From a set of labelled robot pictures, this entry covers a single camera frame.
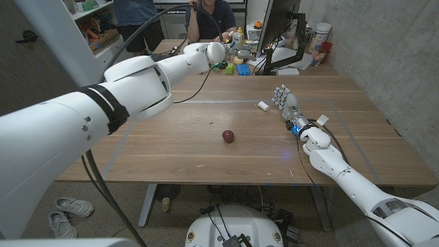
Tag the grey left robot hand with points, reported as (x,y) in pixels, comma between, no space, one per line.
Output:
(241,53)

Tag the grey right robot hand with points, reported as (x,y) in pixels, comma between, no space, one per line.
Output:
(288,104)

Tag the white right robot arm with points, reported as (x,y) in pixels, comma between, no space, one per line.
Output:
(336,164)

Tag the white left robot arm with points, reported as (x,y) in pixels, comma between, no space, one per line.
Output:
(103,99)

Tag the white bandage roll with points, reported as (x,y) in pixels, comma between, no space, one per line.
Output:
(263,106)

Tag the dark red ball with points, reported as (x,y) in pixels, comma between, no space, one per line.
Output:
(228,136)

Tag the pale yellow egg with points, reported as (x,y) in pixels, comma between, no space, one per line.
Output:
(237,61)

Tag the blue plastic box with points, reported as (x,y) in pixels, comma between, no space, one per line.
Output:
(243,69)

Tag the green cube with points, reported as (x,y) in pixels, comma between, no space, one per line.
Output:
(229,68)

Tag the yellow mustard bottle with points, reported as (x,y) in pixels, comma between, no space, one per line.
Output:
(239,34)

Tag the multicolour puzzle cube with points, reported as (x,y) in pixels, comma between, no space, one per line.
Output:
(215,68)

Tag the flat white box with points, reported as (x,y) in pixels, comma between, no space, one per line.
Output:
(288,71)

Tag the orange toy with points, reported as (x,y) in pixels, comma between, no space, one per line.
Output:
(258,24)

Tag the seated person in dark polo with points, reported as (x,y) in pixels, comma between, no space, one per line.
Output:
(214,19)

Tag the black computer monitor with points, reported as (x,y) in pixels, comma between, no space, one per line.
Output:
(276,20)

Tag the clear drinking glass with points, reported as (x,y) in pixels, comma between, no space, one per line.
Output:
(315,59)

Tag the red cup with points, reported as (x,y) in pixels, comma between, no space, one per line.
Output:
(326,50)

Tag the white round canister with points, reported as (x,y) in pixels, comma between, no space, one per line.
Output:
(319,37)

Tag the grey table leg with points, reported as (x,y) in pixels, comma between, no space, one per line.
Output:
(321,207)
(147,206)

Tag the standing person in blue shirt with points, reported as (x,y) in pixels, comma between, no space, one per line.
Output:
(137,19)

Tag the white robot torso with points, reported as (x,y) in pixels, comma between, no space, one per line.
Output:
(235,224)

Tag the brown cardboard box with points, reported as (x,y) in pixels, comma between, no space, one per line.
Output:
(104,40)

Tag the small black box on torso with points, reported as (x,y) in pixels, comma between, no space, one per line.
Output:
(233,241)

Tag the black round fan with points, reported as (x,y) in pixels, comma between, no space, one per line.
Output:
(167,191)

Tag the small pale bottle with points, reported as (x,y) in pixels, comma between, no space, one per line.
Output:
(166,204)

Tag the white shelf cabinet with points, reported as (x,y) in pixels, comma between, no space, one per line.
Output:
(61,41)

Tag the grey sneaker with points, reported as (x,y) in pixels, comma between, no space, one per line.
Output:
(73,206)
(61,225)

